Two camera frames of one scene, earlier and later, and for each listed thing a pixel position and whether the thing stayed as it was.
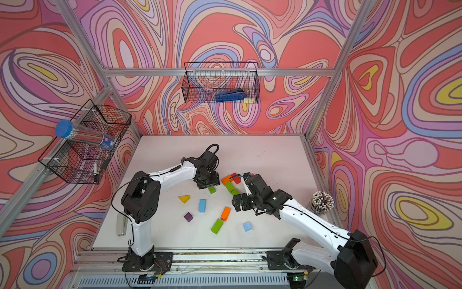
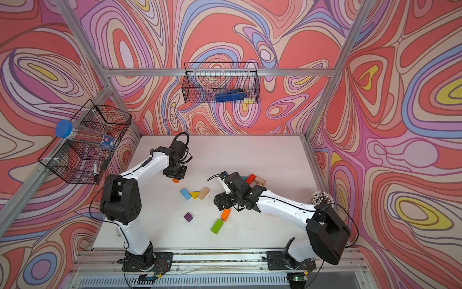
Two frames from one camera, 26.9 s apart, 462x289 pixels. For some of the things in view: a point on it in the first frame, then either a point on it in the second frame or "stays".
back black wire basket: x=221 y=82 stays
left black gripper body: x=210 y=179 → x=178 y=172
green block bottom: x=217 y=226 stays
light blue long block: x=202 y=205 → x=186 y=194
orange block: x=225 y=214 stays
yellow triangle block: x=184 y=198 → x=194 y=194
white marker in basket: x=95 y=173 stays
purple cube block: x=188 y=217 stays
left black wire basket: x=84 y=142 stays
